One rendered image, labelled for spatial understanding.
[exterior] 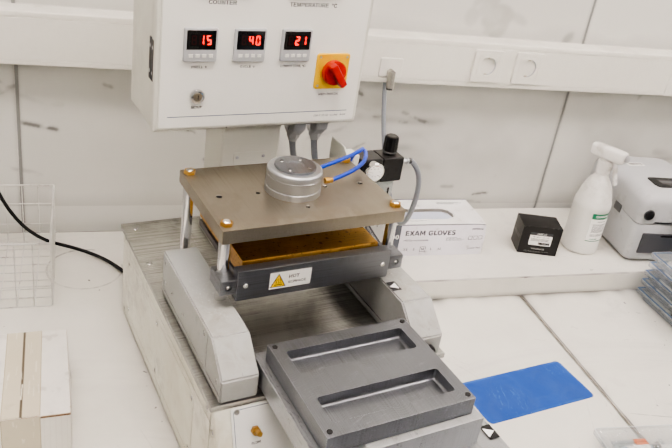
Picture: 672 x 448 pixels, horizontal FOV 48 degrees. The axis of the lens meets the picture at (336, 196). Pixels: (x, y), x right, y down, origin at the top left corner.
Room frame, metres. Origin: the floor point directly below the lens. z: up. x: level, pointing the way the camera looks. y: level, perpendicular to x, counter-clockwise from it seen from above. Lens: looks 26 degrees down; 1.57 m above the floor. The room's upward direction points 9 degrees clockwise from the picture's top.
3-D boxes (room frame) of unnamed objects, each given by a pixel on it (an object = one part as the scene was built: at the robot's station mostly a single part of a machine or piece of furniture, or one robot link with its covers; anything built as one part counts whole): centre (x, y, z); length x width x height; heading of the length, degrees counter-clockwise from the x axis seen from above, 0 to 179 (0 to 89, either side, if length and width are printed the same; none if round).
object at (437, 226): (1.43, -0.20, 0.83); 0.23 x 0.12 x 0.07; 110
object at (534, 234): (1.49, -0.45, 0.83); 0.09 x 0.06 x 0.07; 95
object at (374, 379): (0.72, -0.07, 0.98); 0.20 x 0.17 x 0.03; 121
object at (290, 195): (0.98, 0.06, 1.08); 0.31 x 0.24 x 0.13; 121
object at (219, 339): (0.81, 0.14, 0.97); 0.25 x 0.05 x 0.07; 31
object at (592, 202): (1.53, -0.57, 0.92); 0.09 x 0.08 x 0.25; 47
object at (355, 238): (0.95, 0.05, 1.07); 0.22 x 0.17 x 0.10; 121
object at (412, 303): (0.95, -0.10, 0.97); 0.26 x 0.05 x 0.07; 31
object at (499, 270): (1.52, -0.44, 0.77); 0.84 x 0.30 x 0.04; 110
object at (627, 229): (1.62, -0.73, 0.88); 0.25 x 0.20 x 0.17; 14
